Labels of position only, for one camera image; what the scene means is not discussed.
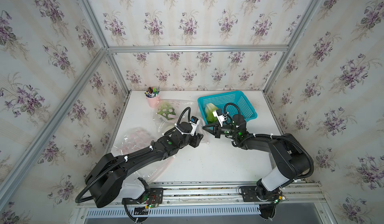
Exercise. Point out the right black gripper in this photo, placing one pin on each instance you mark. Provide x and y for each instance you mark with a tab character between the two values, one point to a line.
214	132

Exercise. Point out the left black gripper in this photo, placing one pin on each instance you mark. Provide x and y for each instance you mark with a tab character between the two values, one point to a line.
197	139

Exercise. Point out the chinese cabbage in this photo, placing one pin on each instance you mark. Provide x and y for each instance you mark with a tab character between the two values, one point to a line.
166	110
209	110

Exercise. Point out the zip-top bag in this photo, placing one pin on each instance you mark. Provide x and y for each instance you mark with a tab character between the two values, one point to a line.
166	125
179	105
134	140

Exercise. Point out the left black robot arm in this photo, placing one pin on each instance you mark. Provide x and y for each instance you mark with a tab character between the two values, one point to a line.
105	181

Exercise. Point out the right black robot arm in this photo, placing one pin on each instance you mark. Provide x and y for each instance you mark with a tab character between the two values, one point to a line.
292	161

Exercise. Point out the pink pen cup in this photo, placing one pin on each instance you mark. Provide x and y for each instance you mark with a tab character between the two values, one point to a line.
154	101

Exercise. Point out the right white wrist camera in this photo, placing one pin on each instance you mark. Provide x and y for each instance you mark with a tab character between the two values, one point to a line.
221	117

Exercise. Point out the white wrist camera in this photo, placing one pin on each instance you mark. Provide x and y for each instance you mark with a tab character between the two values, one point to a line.
221	117
194	122

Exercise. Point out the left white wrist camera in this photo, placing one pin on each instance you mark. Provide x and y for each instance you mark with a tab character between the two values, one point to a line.
194	122

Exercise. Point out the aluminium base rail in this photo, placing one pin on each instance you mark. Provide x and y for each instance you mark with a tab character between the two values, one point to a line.
228	193

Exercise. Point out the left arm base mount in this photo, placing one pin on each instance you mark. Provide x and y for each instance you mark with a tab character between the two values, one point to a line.
142	193

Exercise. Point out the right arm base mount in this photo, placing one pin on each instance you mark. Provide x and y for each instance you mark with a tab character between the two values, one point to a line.
259	194

